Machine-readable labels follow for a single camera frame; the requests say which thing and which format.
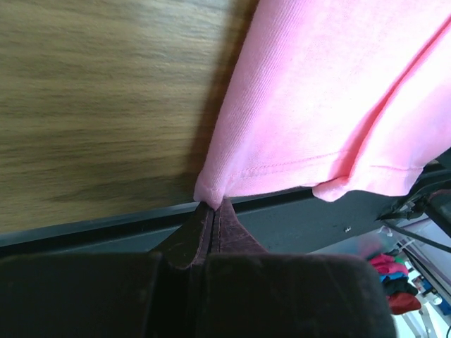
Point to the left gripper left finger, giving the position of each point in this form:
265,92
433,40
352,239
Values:
106,295

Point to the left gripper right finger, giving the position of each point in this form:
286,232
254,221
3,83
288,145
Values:
249,292

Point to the bright pink t shirt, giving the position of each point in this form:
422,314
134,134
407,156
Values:
336,96

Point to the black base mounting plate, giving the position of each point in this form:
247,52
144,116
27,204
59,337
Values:
291,222

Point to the colourful clothes pile background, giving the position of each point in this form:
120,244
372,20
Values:
394,278

